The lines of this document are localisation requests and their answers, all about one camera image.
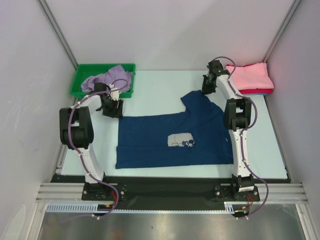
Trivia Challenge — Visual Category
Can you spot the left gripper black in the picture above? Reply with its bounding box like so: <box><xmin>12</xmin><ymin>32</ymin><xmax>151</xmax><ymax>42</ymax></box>
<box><xmin>100</xmin><ymin>97</ymin><xmax>124</xmax><ymax>120</ymax></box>

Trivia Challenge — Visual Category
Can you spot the navy blue t shirt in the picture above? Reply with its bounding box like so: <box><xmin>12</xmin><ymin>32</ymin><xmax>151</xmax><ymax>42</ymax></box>
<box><xmin>115</xmin><ymin>90</ymin><xmax>234</xmax><ymax>169</ymax></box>

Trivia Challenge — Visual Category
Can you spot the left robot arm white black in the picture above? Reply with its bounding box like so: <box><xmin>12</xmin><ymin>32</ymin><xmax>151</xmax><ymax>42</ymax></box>
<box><xmin>59</xmin><ymin>78</ymin><xmax>129</xmax><ymax>201</ymax></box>

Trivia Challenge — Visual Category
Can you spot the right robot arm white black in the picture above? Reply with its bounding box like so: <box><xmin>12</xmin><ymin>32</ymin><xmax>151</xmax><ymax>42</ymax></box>
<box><xmin>201</xmin><ymin>56</ymin><xmax>260</xmax><ymax>202</ymax></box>

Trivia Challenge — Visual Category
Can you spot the lilac t shirt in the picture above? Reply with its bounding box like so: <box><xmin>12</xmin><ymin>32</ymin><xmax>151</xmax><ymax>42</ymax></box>
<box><xmin>81</xmin><ymin>65</ymin><xmax>133</xmax><ymax>93</ymax></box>

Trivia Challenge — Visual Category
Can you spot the red folded t shirt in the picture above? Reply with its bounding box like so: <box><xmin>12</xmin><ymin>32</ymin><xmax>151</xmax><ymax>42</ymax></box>
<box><xmin>239</xmin><ymin>88</ymin><xmax>274</xmax><ymax>96</ymax></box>

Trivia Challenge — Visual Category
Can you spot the pink folded t shirt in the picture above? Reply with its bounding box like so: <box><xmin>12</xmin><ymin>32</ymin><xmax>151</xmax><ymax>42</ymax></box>
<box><xmin>226</xmin><ymin>62</ymin><xmax>274</xmax><ymax>92</ymax></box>

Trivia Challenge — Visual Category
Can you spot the green plastic bin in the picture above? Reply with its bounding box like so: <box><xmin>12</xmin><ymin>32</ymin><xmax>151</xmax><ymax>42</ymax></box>
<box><xmin>69</xmin><ymin>63</ymin><xmax>136</xmax><ymax>99</ymax></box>

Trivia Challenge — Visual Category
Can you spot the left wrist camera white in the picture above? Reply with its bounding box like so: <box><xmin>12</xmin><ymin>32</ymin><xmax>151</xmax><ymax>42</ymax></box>
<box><xmin>109</xmin><ymin>84</ymin><xmax>120</xmax><ymax>101</ymax></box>

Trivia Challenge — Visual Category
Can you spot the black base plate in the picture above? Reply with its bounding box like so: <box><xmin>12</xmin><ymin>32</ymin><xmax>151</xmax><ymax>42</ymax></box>
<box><xmin>50</xmin><ymin>174</ymin><xmax>292</xmax><ymax>211</ymax></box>

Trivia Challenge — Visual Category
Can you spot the grey slotted cable duct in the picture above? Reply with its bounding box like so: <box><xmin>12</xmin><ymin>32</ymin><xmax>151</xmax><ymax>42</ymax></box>
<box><xmin>46</xmin><ymin>202</ymin><xmax>238</xmax><ymax>215</ymax></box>

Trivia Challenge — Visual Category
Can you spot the aluminium frame rail front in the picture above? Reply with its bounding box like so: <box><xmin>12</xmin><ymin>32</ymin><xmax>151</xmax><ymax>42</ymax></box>
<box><xmin>35</xmin><ymin>183</ymin><xmax>308</xmax><ymax>204</ymax></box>

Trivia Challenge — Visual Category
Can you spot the right aluminium corner post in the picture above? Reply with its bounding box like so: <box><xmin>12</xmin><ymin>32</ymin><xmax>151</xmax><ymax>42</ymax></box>
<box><xmin>262</xmin><ymin>0</ymin><xmax>304</xmax><ymax>63</ymax></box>

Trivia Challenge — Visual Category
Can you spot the aluminium corner post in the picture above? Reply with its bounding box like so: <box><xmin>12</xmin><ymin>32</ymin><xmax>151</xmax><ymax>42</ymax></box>
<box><xmin>36</xmin><ymin>0</ymin><xmax>78</xmax><ymax>70</ymax></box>
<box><xmin>262</xmin><ymin>0</ymin><xmax>304</xmax><ymax>63</ymax></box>

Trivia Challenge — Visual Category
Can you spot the left aluminium corner post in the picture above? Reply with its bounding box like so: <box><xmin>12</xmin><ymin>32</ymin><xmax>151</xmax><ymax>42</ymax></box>
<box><xmin>36</xmin><ymin>0</ymin><xmax>78</xmax><ymax>70</ymax></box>

